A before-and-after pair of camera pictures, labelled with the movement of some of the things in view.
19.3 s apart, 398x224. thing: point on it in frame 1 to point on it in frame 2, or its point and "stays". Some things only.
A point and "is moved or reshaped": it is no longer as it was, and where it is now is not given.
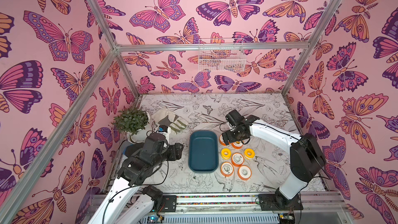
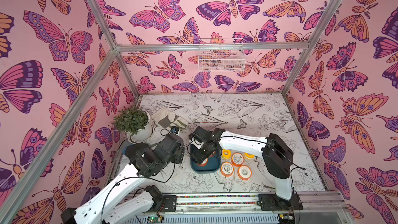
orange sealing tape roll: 222,141 is moved or reshaped
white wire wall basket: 221,60 stays
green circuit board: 154,219 stays
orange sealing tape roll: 244,172 stays
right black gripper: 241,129 to 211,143
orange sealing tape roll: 237,159 stays
